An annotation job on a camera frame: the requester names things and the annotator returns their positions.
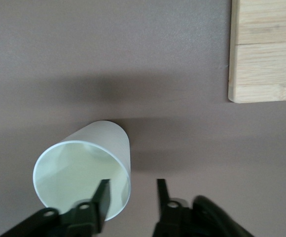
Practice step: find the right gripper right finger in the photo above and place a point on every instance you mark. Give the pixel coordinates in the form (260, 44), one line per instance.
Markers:
(166, 205)

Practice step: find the white plastic cup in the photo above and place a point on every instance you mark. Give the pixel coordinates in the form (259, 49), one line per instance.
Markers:
(83, 177)

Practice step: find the bamboo cutting board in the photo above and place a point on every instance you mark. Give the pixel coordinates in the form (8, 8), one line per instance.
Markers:
(266, 49)

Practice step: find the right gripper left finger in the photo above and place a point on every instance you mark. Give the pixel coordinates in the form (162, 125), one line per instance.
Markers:
(101, 202)

